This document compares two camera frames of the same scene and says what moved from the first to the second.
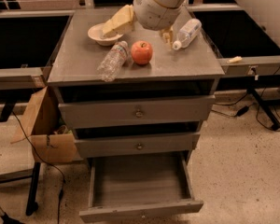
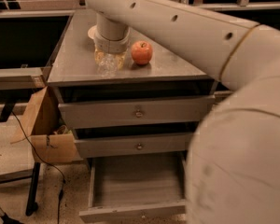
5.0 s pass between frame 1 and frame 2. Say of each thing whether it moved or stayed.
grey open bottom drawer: stayed
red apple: stayed
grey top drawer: stayed
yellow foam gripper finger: moved
